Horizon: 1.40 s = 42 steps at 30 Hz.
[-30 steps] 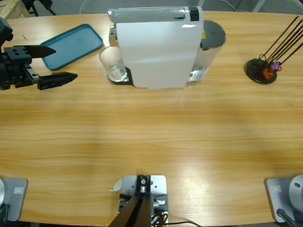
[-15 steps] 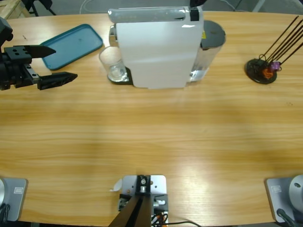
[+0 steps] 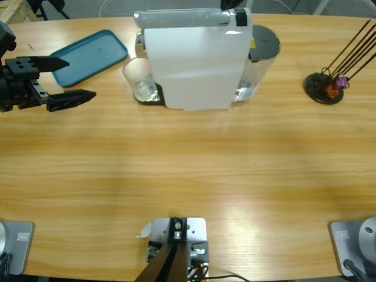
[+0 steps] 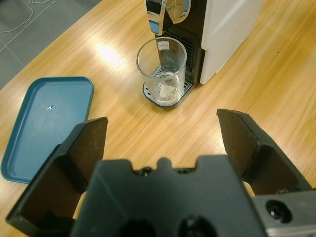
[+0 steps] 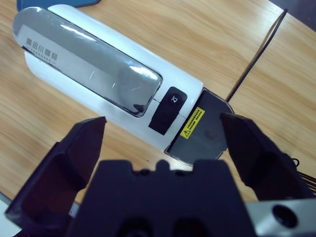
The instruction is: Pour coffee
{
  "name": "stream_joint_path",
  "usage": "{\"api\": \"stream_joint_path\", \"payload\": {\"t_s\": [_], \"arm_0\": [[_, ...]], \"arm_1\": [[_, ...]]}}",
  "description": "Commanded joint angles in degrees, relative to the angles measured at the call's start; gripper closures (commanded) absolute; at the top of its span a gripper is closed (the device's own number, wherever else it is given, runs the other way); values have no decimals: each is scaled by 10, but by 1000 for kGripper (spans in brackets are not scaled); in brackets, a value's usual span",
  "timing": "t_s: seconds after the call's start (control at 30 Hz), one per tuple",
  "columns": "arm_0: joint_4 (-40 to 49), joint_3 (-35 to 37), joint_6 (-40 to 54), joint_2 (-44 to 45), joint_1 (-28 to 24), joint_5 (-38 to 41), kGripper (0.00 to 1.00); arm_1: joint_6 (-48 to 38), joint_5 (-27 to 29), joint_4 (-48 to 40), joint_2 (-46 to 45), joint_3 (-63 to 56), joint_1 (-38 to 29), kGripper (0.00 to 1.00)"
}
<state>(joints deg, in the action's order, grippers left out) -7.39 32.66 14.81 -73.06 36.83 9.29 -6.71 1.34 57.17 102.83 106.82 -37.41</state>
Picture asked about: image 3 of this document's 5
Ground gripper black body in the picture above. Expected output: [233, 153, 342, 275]
[0, 57, 49, 114]

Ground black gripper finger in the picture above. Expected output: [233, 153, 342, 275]
[220, 0, 244, 11]
[46, 89, 97, 113]
[29, 55, 71, 73]

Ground grey coffee machine lever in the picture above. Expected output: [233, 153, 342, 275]
[133, 8, 231, 29]

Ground clear glass cup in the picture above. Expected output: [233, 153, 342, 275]
[122, 57, 158, 103]

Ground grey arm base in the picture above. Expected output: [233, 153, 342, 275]
[0, 220, 35, 276]
[328, 216, 376, 277]

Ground white capsule coffee machine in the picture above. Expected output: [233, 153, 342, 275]
[133, 7, 254, 112]

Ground purple coffee capsule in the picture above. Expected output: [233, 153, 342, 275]
[334, 75, 350, 89]

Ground teal plastic tray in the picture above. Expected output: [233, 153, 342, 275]
[48, 29, 129, 88]

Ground clear water tank black lid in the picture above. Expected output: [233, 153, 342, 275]
[234, 25, 281, 103]

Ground black chair legs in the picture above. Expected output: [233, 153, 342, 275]
[28, 0, 71, 21]

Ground grey metal leg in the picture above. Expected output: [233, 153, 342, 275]
[311, 0, 330, 15]

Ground black capsule holder with rods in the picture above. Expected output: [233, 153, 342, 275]
[304, 19, 376, 106]

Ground white paper tag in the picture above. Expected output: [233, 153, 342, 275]
[135, 221, 153, 239]

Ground white cable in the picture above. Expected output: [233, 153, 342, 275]
[98, 0, 147, 17]

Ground black base cable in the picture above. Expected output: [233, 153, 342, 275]
[0, 253, 14, 277]
[343, 258, 368, 282]

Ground white mount block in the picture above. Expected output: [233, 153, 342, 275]
[146, 216, 210, 278]

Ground black mount post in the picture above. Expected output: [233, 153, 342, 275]
[135, 217, 189, 282]

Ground orange wires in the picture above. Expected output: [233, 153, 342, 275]
[187, 263, 209, 279]

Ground thin black cable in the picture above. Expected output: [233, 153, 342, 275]
[205, 274, 250, 282]

